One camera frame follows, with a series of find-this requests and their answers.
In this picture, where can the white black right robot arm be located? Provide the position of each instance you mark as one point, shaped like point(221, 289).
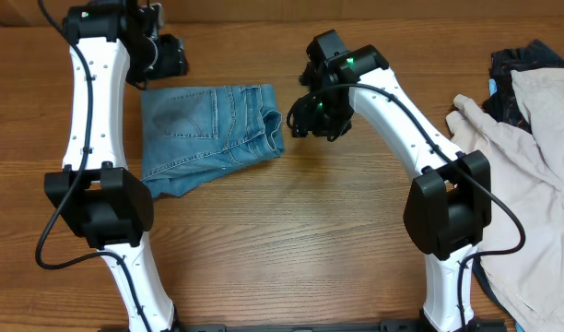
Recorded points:
point(445, 213)

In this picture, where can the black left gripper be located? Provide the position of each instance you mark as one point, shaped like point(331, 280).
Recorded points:
point(176, 62)

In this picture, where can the beige cloth garment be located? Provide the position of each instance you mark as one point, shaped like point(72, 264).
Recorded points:
point(527, 174)

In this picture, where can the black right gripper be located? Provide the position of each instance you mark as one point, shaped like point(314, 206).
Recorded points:
point(306, 124)

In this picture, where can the brown cardboard backboard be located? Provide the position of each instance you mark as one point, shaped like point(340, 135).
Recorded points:
point(183, 11)

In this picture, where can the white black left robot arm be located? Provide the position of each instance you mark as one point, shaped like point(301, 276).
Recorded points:
point(112, 44)

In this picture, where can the light blue denim jeans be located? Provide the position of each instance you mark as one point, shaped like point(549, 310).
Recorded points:
point(194, 135)

